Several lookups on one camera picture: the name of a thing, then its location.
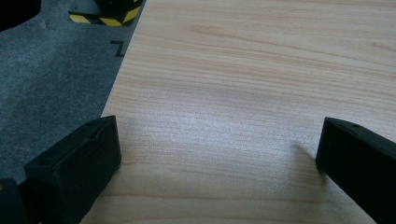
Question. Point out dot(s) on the dark object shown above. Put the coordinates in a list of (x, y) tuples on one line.
[(15, 11)]

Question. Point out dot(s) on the black yellow striped stand base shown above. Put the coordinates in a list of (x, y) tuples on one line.
[(115, 14)]

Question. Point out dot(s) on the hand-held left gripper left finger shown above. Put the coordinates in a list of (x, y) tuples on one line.
[(71, 168)]

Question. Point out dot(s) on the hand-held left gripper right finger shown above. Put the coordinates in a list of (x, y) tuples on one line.
[(361, 161)]

